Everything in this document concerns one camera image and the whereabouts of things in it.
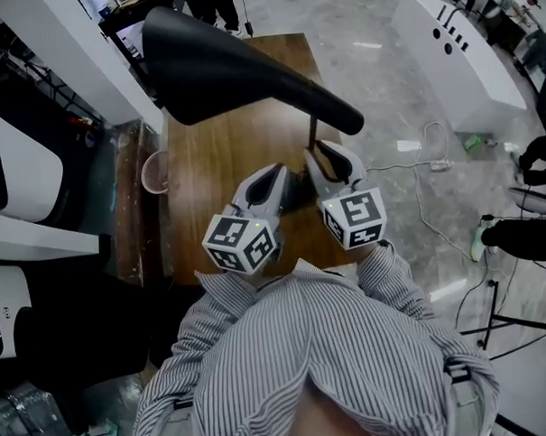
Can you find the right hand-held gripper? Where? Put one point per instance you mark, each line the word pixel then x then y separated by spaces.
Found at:
pixel 356 215

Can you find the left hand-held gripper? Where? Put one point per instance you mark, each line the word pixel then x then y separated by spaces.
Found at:
pixel 238 241

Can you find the person's right forearm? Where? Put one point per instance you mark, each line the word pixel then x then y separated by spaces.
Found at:
pixel 388 280

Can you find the person's left forearm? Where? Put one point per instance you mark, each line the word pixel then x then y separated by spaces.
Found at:
pixel 222 289

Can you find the wooden table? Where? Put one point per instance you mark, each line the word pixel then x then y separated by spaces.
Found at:
pixel 216 170

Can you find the white power strip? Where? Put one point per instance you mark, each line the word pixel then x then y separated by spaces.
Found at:
pixel 440 164

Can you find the pink mesh basket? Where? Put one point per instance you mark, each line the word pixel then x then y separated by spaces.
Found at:
pixel 154 172

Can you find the green packet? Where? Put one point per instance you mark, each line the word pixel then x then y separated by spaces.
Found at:
pixel 474 142

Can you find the white cabinet with black holes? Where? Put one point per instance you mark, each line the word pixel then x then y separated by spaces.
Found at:
pixel 470 68

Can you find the person's striped shirt torso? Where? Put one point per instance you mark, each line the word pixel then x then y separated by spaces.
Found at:
pixel 315 355

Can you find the black tripod stand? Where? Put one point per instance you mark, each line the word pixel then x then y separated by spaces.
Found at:
pixel 494 311

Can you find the white partition panel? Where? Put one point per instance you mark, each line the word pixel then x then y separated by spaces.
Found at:
pixel 80 54

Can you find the white shelf board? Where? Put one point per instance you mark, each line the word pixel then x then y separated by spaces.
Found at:
pixel 34 238

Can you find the white rounded machine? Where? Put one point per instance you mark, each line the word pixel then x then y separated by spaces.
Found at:
pixel 8 310
pixel 22 174

